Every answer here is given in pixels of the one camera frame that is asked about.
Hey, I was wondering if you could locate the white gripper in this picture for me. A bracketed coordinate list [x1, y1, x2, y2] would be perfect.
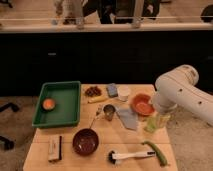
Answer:
[155, 107, 174, 129]

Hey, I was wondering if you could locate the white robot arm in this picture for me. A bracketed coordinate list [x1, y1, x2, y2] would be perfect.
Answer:
[151, 65, 213, 126]

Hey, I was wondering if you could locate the light green plastic cup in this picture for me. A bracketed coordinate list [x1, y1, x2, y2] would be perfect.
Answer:
[144, 116, 158, 133]

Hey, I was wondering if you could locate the white plastic cup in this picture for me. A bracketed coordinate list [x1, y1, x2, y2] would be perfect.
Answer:
[117, 86, 131, 102]

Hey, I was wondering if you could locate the metal cup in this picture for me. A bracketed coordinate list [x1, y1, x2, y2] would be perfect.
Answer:
[103, 104, 116, 121]

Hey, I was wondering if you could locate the orange plastic bowl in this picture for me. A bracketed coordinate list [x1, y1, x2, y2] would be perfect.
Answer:
[131, 94, 155, 116]

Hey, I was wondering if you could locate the grey folded cloth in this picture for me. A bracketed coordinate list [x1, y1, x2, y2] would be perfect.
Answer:
[116, 108, 138, 131]

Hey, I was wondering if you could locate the green pea pod toy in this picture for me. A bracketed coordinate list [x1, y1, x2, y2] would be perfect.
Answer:
[142, 141, 168, 167]

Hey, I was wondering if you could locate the blue sponge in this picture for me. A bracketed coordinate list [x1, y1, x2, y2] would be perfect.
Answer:
[106, 83, 118, 98]

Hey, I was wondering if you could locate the metal spoon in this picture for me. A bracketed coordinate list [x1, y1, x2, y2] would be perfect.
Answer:
[89, 105, 103, 129]

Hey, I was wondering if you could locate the dark maroon bowl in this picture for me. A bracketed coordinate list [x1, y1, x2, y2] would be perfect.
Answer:
[72, 128, 99, 156]

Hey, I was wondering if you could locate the green plastic tray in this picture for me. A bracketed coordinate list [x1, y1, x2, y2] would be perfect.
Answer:
[32, 81, 81, 128]

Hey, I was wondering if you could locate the wooden scrub brush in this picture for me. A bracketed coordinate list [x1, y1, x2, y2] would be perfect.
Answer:
[48, 135, 62, 162]

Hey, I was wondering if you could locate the orange fruit in tray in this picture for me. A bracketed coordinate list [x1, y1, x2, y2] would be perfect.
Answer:
[42, 98, 56, 111]

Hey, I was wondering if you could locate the white handled dish brush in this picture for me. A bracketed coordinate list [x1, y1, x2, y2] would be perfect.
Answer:
[107, 151, 156, 164]

